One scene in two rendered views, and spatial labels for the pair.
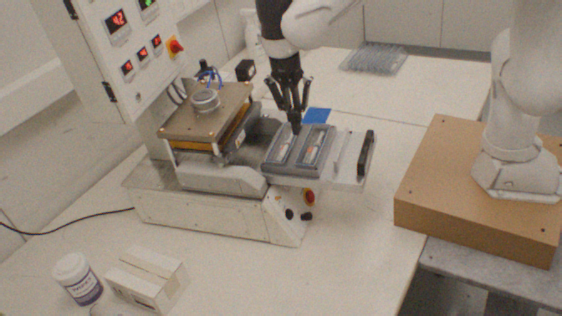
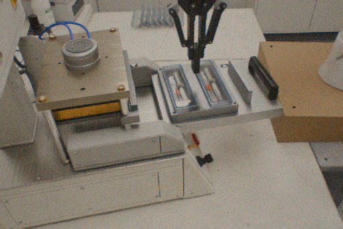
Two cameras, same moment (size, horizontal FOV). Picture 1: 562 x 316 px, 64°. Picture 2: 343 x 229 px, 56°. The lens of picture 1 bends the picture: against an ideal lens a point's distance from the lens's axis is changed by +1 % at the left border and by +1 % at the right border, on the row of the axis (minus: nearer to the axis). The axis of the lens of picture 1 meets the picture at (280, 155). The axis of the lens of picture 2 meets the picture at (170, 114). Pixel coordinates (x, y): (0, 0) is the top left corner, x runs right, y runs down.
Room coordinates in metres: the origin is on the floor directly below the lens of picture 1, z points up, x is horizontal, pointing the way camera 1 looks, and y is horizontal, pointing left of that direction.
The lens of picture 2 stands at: (0.49, 0.39, 1.49)
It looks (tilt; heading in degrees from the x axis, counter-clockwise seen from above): 42 degrees down; 324
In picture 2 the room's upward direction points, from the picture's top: 3 degrees counter-clockwise
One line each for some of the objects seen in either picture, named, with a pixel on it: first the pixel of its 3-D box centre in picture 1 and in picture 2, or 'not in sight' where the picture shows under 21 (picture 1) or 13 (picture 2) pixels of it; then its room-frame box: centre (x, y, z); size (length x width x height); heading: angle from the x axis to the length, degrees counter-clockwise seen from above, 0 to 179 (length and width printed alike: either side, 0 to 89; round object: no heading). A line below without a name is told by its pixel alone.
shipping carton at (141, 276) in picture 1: (148, 278); not in sight; (0.80, 0.42, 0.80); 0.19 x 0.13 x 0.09; 52
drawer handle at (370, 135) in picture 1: (365, 151); (262, 76); (0.91, -0.22, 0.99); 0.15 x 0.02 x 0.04; 154
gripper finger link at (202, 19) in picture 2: (295, 93); (201, 23); (0.98, -0.07, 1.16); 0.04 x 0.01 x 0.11; 153
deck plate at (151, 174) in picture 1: (212, 155); (84, 122); (1.12, 0.21, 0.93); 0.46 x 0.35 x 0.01; 64
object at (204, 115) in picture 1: (202, 109); (72, 67); (1.14, 0.20, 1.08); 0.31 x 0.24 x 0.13; 154
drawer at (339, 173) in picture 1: (316, 152); (212, 90); (0.97, -0.10, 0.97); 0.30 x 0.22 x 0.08; 64
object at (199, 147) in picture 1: (212, 117); (87, 73); (1.11, 0.17, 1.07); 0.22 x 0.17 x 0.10; 154
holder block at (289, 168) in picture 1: (299, 148); (194, 88); (0.99, -0.06, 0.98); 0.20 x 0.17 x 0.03; 154
